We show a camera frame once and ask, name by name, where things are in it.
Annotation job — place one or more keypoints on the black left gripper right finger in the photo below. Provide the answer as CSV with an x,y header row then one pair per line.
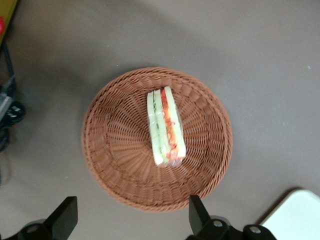
x,y
200,217

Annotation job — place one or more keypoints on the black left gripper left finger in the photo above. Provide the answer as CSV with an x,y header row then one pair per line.
x,y
62,215

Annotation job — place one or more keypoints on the triangle sandwich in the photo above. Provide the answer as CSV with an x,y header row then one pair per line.
x,y
165,127

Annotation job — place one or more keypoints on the brown round wicker basket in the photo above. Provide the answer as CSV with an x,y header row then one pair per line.
x,y
120,140

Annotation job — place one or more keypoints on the cream plastic tray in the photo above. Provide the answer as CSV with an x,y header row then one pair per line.
x,y
295,217

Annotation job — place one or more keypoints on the yellow control box red button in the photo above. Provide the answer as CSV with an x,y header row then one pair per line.
x,y
7,15

